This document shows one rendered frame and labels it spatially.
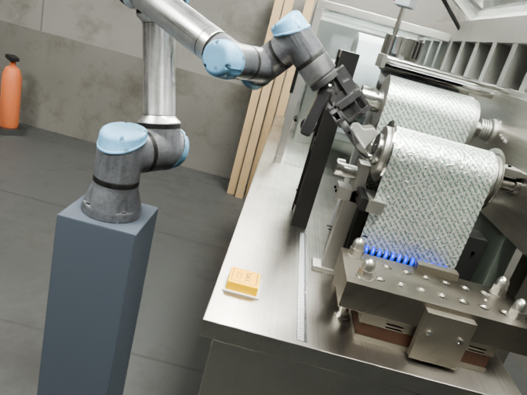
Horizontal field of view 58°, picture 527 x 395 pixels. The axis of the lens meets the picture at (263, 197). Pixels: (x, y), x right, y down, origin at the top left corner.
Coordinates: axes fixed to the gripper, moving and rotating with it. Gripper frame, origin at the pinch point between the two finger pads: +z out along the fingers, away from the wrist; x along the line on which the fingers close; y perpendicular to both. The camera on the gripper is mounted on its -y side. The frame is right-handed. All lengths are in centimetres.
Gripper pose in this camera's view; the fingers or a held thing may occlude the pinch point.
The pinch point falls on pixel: (362, 154)
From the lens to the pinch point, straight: 113.0
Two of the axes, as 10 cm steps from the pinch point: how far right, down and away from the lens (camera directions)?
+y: 8.1, -5.3, -2.5
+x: 0.8, -3.2, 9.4
